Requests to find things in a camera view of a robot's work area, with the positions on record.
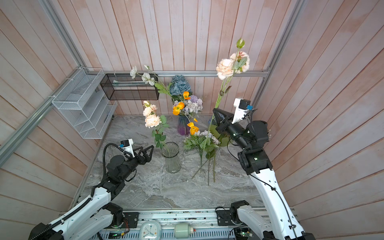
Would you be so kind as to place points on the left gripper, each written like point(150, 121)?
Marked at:
point(147, 157)

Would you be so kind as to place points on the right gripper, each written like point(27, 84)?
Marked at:
point(223, 124)

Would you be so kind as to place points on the clear grey glass vase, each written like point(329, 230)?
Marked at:
point(171, 152)

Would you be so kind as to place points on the white lilac flower bunch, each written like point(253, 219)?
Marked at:
point(206, 145)

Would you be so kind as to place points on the orange poppy flower bunch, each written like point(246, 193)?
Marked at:
point(193, 120)

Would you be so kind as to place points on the pastel purple flower bunch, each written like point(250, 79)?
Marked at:
point(191, 107)

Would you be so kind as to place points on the peach peony stem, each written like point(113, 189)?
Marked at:
point(155, 122)
point(237, 63)

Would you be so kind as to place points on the blue purple glass vase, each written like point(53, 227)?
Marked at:
point(183, 128)

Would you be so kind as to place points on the blue rose bunch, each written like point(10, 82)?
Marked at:
point(178, 86)

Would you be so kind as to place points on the white flower stem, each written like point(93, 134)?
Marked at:
point(148, 79)

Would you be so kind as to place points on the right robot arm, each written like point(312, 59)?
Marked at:
point(282, 224)

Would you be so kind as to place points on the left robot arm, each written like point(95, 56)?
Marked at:
point(97, 211)

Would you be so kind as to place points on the mixed blue pink bouquet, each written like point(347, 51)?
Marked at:
point(222, 138)

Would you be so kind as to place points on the black mesh basket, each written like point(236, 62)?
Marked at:
point(121, 87)

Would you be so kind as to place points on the white analog clock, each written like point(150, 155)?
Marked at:
point(150, 230)

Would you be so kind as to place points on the pale green cylinder device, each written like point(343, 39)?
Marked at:
point(183, 231)

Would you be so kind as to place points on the green circuit board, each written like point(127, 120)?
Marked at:
point(243, 234)

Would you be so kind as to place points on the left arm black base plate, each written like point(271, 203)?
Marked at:
point(129, 220)

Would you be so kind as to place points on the white wire mesh shelf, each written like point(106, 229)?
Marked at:
point(84, 104)

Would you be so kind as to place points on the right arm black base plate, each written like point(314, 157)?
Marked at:
point(227, 217)

